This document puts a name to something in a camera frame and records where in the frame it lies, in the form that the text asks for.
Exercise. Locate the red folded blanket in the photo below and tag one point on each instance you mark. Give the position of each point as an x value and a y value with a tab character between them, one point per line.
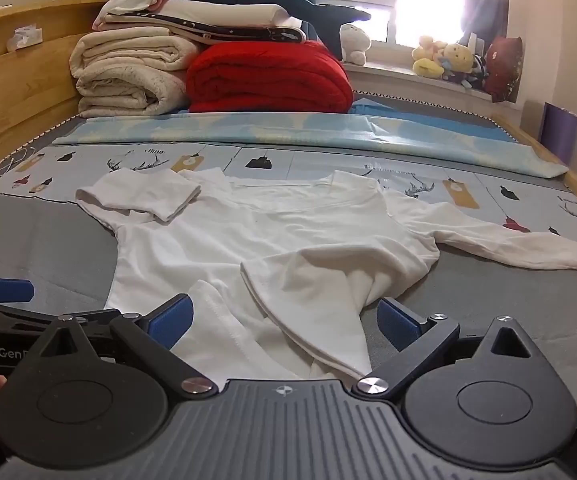
268	77

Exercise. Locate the white window sill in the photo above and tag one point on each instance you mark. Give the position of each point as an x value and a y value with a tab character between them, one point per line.
403	82

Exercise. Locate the purple box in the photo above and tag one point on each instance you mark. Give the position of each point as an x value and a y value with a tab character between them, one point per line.
559	132

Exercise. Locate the navy star-print folded blanket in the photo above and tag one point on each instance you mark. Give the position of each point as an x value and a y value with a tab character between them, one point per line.
228	32

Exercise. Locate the grey printed bed sheet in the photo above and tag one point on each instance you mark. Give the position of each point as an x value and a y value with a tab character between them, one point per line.
43	260

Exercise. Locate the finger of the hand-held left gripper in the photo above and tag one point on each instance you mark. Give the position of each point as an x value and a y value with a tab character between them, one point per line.
18	317
8	291

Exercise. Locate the wooden bed frame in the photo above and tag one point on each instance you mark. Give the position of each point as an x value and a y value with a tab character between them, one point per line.
18	90

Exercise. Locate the white long-sleeve shirt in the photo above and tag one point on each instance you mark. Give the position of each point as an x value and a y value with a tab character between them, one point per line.
268	230

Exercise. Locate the pale yellow plush toy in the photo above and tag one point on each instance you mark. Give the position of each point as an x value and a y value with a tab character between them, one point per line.
428	46

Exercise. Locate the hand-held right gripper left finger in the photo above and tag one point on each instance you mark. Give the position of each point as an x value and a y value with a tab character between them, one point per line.
171	322

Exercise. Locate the blue bed sheet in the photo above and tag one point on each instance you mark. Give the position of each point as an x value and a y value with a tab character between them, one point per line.
373	105

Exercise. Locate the window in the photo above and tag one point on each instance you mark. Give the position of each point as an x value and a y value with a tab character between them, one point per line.
418	10

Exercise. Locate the black white plush toy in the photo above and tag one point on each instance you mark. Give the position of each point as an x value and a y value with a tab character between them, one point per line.
478	70

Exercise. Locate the clear plastic bag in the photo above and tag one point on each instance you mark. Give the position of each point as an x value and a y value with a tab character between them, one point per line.
24	37

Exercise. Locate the light blue patterned blanket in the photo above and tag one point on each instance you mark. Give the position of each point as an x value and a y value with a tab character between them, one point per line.
268	130

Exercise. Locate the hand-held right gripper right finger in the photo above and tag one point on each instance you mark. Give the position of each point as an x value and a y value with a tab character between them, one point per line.
398	327

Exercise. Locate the cream folded blanket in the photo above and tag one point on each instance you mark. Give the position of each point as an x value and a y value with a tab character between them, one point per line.
128	75

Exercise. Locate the yellow round-face plush toy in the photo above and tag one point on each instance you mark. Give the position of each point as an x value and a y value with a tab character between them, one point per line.
457	56

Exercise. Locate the dark red cushion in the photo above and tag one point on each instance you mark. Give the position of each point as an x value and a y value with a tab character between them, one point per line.
504	67

